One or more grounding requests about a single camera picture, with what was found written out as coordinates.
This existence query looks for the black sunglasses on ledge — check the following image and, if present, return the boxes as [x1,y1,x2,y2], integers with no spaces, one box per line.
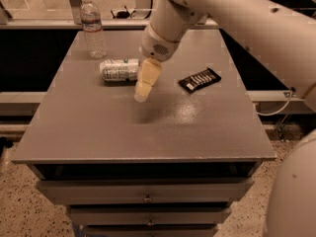
[111,7,135,19]

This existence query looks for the clear plastic water bottle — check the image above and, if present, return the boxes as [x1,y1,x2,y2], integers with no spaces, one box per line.
[80,0,107,59]

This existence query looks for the drawer with knob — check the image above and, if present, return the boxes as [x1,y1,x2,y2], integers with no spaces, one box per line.
[67,205,231,226]
[37,178,254,205]

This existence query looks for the top drawer with knob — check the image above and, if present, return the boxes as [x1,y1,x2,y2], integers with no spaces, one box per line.
[37,178,254,205]

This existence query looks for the grey window rail frame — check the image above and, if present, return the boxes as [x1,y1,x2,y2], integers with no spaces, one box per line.
[0,0,316,31]

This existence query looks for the middle drawer with knob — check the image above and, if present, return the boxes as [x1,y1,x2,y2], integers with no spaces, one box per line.
[67,205,231,226]

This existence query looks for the grey drawer cabinet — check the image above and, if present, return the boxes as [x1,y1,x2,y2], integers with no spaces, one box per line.
[11,29,277,237]

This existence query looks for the black candy bar wrapper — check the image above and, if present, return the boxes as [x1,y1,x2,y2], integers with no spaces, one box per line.
[178,67,221,94]

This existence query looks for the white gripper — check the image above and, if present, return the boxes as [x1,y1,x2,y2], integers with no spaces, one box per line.
[134,24,181,103]

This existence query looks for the white cable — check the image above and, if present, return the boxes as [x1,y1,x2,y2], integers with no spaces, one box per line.
[256,90,294,118]

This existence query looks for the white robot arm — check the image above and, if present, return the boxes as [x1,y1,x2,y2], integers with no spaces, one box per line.
[135,0,316,237]

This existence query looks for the bottom drawer front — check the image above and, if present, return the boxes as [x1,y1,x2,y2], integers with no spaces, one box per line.
[84,225,218,237]

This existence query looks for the white green 7up can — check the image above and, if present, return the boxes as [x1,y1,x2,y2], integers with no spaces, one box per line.
[100,58,139,82]

